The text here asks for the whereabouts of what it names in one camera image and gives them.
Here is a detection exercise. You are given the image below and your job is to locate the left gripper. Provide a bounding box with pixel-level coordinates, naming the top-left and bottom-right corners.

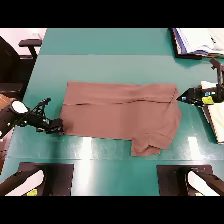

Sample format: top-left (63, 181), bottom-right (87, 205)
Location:
top-left (46, 117), bottom-right (65, 135)

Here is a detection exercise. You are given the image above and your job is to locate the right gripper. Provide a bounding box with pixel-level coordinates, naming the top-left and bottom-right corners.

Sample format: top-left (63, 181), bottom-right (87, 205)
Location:
top-left (187, 86), bottom-right (205, 107)

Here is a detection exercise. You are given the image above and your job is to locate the brown T-shirt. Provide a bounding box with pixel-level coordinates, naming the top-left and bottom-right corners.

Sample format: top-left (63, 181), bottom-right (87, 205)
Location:
top-left (59, 80), bottom-right (184, 158)

